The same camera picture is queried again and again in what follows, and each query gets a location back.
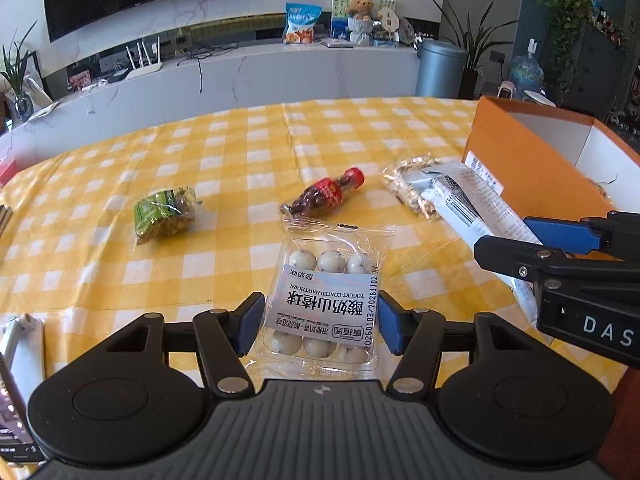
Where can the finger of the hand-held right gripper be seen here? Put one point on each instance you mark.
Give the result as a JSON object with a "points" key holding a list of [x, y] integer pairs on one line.
{"points": [[560, 232], [505, 255]]}

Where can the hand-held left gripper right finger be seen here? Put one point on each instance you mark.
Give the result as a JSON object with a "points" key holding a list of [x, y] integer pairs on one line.
{"points": [[392, 322]]}

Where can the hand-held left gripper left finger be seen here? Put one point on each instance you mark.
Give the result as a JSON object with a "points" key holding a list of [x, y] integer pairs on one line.
{"points": [[250, 325]]}

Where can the long white snack packet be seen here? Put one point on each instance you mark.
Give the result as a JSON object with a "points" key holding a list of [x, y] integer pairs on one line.
{"points": [[470, 210]]}

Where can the clear white ball snack packet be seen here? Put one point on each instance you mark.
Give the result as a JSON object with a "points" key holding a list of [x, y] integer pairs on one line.
{"points": [[325, 300]]}

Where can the orange cardboard box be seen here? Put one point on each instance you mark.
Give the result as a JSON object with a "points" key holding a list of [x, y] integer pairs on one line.
{"points": [[525, 170]]}

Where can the clear rice crisp packet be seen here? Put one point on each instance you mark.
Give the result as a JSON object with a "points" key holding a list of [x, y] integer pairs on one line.
{"points": [[407, 185]]}

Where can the green snack packet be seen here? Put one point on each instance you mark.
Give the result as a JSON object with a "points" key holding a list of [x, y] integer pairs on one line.
{"points": [[162, 212]]}

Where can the bottle-shaped cola candy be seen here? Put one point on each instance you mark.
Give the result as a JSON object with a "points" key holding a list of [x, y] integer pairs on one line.
{"points": [[325, 192]]}

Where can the reddish rug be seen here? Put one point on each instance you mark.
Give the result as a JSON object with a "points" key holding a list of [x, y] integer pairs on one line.
{"points": [[627, 410]]}

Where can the yellow checked tablecloth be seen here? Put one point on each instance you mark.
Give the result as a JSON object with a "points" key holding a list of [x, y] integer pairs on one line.
{"points": [[150, 285]]}

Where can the white round stool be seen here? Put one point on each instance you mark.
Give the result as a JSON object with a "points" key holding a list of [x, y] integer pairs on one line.
{"points": [[539, 96]]}

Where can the pink space heater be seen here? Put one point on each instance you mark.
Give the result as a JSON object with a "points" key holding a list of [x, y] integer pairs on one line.
{"points": [[505, 91]]}

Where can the blue water jug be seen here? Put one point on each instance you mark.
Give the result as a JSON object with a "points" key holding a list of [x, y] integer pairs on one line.
{"points": [[526, 75]]}

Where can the dark grey cabinet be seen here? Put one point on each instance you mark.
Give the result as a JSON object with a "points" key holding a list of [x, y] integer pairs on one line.
{"points": [[595, 70]]}

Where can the long-leaf potted plant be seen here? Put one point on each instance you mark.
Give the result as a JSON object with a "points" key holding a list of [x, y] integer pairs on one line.
{"points": [[470, 82]]}

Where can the grey pedal trash bin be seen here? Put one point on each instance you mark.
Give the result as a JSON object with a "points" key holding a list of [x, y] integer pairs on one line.
{"points": [[440, 70]]}

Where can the trailing pothos plant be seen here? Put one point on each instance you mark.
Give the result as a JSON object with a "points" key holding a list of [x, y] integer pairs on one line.
{"points": [[567, 15]]}

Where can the white phone stand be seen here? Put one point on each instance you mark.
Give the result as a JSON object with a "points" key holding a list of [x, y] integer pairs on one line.
{"points": [[22, 345]]}

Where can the decorative plate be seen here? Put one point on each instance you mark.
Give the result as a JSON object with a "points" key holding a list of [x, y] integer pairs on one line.
{"points": [[406, 30]]}

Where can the smartphone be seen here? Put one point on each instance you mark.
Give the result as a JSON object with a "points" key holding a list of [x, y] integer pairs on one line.
{"points": [[15, 420]]}

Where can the white marble television console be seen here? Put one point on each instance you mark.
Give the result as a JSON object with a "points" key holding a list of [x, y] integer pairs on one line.
{"points": [[300, 75]]}

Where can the round paper fan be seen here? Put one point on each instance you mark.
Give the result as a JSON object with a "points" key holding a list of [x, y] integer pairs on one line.
{"points": [[387, 22]]}

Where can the small white set-top box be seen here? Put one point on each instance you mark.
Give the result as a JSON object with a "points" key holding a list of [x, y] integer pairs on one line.
{"points": [[337, 43]]}

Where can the white router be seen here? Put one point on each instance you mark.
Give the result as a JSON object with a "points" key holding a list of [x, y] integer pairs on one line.
{"points": [[145, 67]]}

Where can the brown teddy bear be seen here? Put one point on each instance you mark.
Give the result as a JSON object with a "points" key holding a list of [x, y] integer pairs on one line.
{"points": [[360, 7]]}

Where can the pink box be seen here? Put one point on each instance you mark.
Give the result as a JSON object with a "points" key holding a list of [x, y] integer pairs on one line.
{"points": [[6, 170]]}

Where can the teddy bear in basket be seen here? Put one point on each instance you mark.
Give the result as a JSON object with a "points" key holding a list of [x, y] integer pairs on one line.
{"points": [[339, 15]]}

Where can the loose papers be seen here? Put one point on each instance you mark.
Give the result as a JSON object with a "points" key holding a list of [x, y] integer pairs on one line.
{"points": [[44, 110]]}

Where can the blue snack bag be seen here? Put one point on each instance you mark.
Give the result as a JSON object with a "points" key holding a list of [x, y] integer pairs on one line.
{"points": [[302, 22]]}

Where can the plant in glass vase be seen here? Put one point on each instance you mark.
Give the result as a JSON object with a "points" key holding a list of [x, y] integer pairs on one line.
{"points": [[20, 105]]}

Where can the wall socket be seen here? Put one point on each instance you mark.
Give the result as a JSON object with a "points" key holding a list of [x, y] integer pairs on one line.
{"points": [[497, 56]]}

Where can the small photo frame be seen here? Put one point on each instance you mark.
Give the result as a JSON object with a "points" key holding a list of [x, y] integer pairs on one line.
{"points": [[80, 81]]}

